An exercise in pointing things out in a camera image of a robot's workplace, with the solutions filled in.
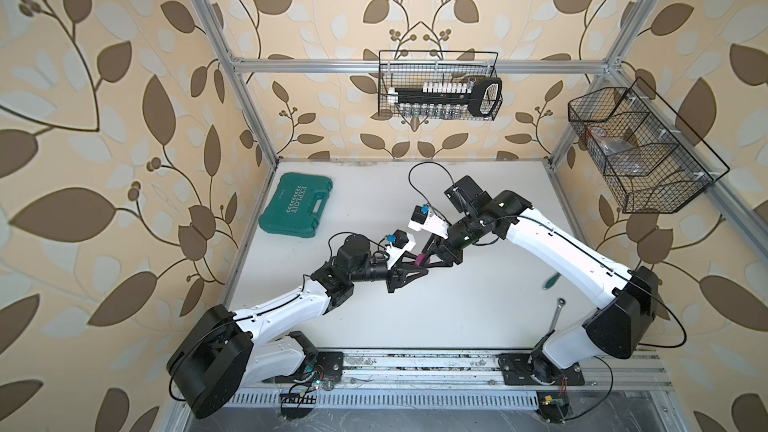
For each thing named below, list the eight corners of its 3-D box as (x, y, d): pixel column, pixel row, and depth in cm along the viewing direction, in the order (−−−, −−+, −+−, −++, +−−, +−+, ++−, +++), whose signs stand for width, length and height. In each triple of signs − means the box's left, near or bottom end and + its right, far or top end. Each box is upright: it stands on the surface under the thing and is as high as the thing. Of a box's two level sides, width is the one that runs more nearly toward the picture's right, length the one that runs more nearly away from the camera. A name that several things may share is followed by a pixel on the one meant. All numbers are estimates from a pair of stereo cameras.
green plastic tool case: (263, 235, 103) (256, 225, 98) (289, 182, 119) (284, 170, 114) (314, 241, 101) (309, 231, 96) (334, 186, 117) (331, 175, 112)
